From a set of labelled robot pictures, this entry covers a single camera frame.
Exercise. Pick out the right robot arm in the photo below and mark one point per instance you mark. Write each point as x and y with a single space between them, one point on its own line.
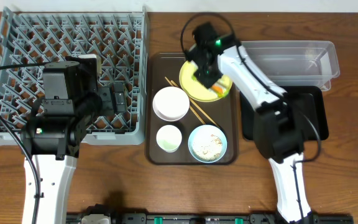
277 131

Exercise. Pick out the clear plastic waste bin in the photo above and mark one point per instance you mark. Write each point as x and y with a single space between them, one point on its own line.
296 62

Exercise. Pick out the white pink shallow bowl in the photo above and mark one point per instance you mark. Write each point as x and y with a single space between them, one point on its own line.
171 103

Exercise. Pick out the black rectangular tray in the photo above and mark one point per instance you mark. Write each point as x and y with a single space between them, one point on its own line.
308 98

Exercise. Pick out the pale green cup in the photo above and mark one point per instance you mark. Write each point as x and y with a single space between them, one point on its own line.
169 138

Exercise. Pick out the wooden chopstick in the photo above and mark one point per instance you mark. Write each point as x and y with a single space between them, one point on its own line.
198 107
197 115

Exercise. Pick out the yellow round plate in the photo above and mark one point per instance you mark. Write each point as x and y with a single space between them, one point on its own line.
195 89

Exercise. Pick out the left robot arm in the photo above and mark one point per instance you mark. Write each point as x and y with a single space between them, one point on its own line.
56 127

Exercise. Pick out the grey plastic dishwasher rack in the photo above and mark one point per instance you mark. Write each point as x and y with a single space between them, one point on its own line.
121 39

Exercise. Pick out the yellow orange snack wrapper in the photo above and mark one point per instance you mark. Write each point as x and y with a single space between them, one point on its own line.
221 89

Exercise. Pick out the light blue bowl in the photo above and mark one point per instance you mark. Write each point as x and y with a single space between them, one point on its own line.
207 144

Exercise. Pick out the wooden chopstick upper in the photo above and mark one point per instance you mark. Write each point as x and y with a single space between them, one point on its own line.
198 107

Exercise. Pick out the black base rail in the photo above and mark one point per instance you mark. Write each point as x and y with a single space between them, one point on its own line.
103 214

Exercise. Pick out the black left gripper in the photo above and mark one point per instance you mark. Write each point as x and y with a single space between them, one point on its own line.
119 97

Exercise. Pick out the dark brown serving tray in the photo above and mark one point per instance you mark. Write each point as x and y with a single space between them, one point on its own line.
223 112

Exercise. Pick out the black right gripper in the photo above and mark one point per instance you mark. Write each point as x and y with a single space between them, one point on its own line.
206 83

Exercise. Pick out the wooden chopstick lower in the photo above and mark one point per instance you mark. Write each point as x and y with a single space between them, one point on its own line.
197 115

